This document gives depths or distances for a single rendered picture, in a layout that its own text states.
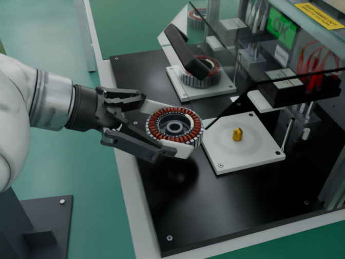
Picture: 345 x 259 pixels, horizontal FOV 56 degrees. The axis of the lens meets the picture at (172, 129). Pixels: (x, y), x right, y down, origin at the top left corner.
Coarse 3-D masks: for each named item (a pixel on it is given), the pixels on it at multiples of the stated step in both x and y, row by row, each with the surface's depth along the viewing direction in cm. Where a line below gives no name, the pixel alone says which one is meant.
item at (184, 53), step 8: (168, 32) 46; (176, 32) 45; (168, 40) 46; (176, 40) 44; (184, 40) 44; (176, 48) 43; (184, 48) 42; (184, 56) 41; (192, 56) 40; (184, 64) 40; (192, 64) 40; (200, 64) 40; (192, 72) 41; (200, 72) 41; (208, 72) 42; (200, 80) 42
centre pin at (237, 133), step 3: (237, 129) 68; (240, 129) 68; (234, 132) 68; (237, 132) 68; (240, 132) 68; (234, 135) 69; (237, 135) 68; (240, 135) 68; (234, 138) 69; (237, 138) 69; (240, 138) 69
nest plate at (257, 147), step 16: (208, 128) 72; (224, 128) 72; (256, 128) 72; (208, 144) 68; (224, 144) 68; (240, 144) 68; (256, 144) 68; (272, 144) 68; (224, 160) 65; (240, 160) 65; (256, 160) 65; (272, 160) 66
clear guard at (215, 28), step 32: (224, 0) 53; (256, 0) 53; (288, 0) 53; (320, 0) 53; (192, 32) 49; (224, 32) 45; (256, 32) 45; (288, 32) 45; (320, 32) 45; (224, 64) 41; (256, 64) 39; (288, 64) 39; (320, 64) 39; (192, 96) 43; (224, 96) 38
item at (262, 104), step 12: (264, 84) 63; (276, 84) 61; (288, 84) 61; (300, 84) 61; (324, 84) 65; (252, 96) 64; (264, 96) 64; (276, 96) 60; (288, 96) 61; (300, 96) 62; (312, 96) 62; (324, 96) 63; (336, 96) 64; (264, 108) 62; (276, 108) 62; (300, 108) 69; (312, 108) 66
